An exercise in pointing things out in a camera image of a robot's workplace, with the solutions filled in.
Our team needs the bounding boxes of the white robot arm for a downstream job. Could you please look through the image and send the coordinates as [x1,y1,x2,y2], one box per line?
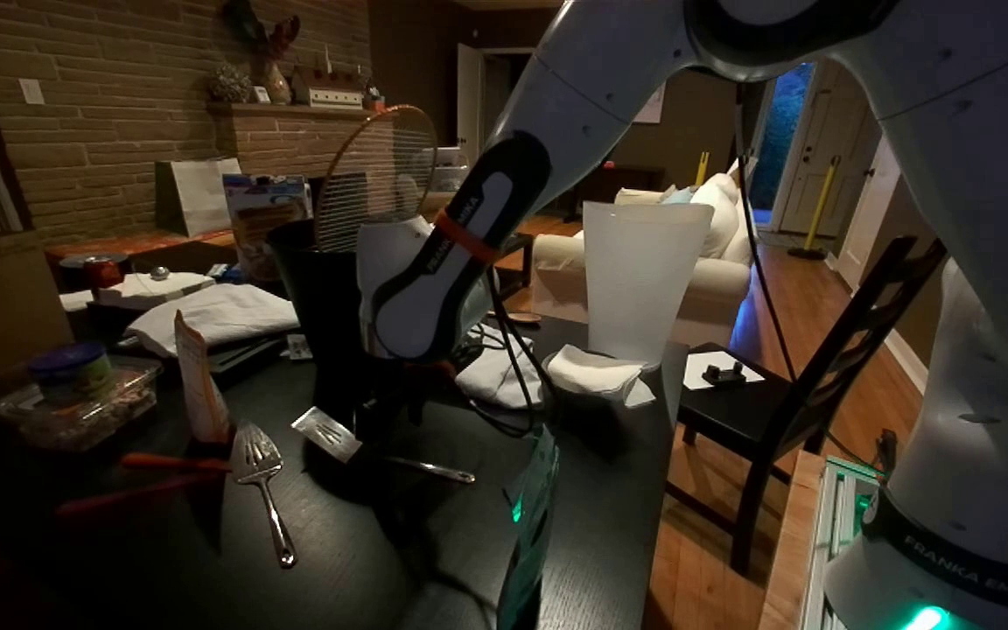
[366,0,1008,630]

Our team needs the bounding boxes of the orange handled tongs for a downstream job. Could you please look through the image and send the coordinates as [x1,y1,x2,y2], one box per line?
[57,452,231,518]

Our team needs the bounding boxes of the black bucket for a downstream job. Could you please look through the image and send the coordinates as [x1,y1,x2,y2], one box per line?
[268,222,428,495]

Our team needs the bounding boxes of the beige sofa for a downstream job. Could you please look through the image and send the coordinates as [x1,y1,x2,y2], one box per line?
[527,172,753,342]

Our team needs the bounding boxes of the wire basket handle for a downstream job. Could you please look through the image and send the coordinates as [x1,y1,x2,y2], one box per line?
[314,107,438,222]

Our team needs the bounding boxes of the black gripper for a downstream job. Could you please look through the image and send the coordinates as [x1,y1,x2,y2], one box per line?
[350,352,477,488]

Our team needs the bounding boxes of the folded white napkin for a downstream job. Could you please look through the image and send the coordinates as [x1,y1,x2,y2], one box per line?
[547,342,653,410]

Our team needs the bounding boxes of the clear plastic food container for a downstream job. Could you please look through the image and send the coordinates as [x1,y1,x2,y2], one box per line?
[0,342,161,452]

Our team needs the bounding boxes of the white paper stack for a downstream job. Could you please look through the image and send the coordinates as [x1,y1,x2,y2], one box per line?
[126,283,297,357]

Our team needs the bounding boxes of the white plastic bin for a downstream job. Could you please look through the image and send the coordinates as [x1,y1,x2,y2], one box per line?
[585,202,713,368]

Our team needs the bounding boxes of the white cloth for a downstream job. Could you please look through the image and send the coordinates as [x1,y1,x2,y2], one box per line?
[454,327,547,410]

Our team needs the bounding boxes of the black wooden chair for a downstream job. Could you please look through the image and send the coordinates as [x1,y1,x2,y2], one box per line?
[668,236,946,576]

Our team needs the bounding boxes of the metal slotted spatula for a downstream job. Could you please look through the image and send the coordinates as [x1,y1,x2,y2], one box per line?
[231,425,297,572]

